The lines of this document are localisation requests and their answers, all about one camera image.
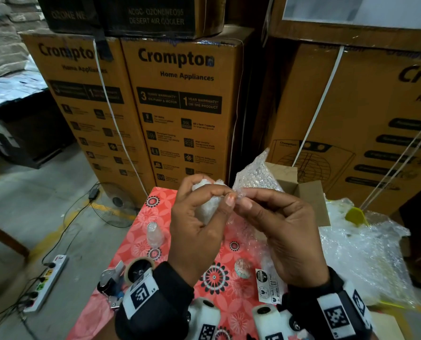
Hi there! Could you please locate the person's right hand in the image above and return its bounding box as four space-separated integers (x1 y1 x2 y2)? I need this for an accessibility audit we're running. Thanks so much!
235 186 332 289

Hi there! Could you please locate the person's left hand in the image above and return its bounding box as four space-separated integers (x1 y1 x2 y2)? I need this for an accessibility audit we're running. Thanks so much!
167 173 236 288

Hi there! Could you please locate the small cardboard box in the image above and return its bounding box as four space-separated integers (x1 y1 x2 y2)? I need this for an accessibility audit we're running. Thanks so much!
263 161 332 227

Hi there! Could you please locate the black-white fragile sticker sheet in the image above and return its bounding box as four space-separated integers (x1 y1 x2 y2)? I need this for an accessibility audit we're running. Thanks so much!
255 265 284 305

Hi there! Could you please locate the tape dispenser with tape roll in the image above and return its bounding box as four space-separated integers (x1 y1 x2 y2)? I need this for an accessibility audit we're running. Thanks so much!
97 256 155 309

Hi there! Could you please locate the bubble wrap bundle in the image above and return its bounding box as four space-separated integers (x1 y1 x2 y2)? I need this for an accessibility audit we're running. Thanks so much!
317 198 418 309

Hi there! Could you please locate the clear drinking glass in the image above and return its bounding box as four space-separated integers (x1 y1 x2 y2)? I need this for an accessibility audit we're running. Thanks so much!
146 221 166 248

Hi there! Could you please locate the stack of Crompton cartons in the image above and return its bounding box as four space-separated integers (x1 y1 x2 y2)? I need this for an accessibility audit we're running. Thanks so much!
19 0 421 217

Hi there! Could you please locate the yellow plastic bin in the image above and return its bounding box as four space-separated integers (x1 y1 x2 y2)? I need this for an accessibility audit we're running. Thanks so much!
345 206 369 227

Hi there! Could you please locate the black wristband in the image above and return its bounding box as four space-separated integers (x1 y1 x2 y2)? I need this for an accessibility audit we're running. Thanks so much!
281 265 374 340
115 262 195 340

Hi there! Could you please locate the orange floral tablecloth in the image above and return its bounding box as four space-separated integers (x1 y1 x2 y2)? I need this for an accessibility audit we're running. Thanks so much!
86 186 318 340

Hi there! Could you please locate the white power strip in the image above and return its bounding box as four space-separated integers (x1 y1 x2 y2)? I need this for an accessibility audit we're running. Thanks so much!
22 254 70 313

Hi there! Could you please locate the brown plastic chair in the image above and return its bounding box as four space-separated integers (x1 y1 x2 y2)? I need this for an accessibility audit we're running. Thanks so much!
0 219 30 259

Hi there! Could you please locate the pile of white papers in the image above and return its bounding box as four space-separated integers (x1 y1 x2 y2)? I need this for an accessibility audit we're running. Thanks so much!
0 70 48 107

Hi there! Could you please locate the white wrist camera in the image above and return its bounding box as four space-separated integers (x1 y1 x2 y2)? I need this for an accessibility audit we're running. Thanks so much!
252 304 288 340
189 298 222 340

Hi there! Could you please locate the wire-guard floor fan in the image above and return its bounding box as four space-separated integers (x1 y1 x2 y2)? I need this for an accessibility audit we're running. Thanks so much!
90 182 139 228

